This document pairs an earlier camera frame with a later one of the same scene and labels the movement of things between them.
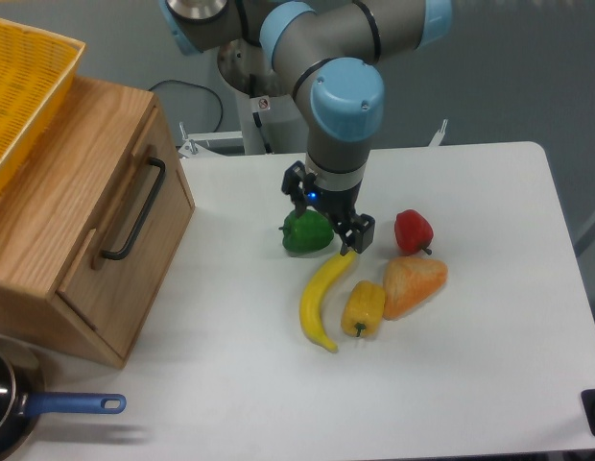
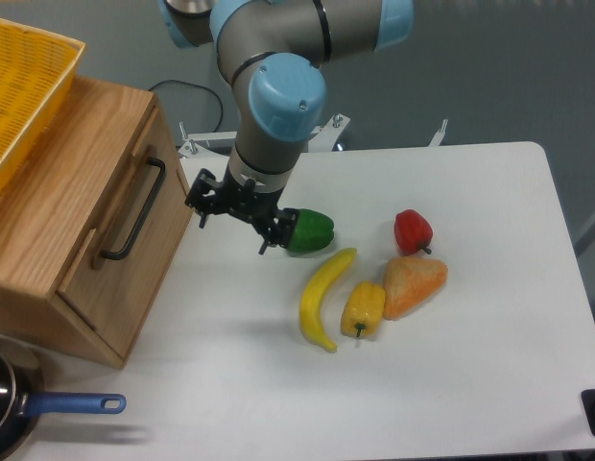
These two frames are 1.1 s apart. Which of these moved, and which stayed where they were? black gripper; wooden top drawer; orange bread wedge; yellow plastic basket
Moved: black gripper
Stayed: yellow plastic basket; orange bread wedge; wooden top drawer
